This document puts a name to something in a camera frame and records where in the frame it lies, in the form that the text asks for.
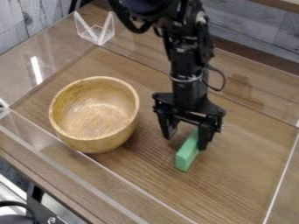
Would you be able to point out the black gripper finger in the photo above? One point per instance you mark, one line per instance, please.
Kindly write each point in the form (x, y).
(205, 132)
(168, 123)

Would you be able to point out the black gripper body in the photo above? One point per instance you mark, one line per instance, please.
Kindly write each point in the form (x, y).
(188, 101)

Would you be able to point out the green stick block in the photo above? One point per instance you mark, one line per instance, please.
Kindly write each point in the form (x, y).
(187, 152)

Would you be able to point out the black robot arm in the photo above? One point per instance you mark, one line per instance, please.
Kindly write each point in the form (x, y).
(180, 22)

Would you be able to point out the wooden bowl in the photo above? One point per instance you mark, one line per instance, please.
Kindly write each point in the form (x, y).
(93, 113)

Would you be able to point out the clear acrylic enclosure wall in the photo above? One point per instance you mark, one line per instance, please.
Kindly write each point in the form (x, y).
(243, 180)

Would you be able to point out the clear acrylic corner bracket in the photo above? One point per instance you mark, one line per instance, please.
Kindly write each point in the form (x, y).
(97, 34)

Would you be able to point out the black table leg bracket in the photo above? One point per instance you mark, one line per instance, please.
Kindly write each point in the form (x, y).
(44, 215)

